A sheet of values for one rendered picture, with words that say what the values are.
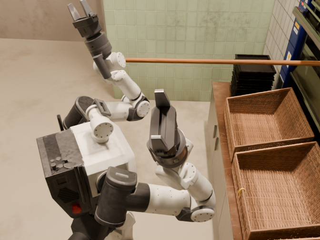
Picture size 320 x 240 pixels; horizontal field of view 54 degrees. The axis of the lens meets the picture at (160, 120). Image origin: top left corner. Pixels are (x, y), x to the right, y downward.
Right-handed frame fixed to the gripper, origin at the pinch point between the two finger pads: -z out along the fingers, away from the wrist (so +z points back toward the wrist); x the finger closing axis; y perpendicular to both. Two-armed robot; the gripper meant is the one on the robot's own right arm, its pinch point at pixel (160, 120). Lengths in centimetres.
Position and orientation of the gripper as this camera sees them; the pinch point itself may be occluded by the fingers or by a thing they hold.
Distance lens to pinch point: 65.3
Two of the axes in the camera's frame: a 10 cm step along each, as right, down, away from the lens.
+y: 9.9, -0.3, -1.7
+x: 0.6, -8.8, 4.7
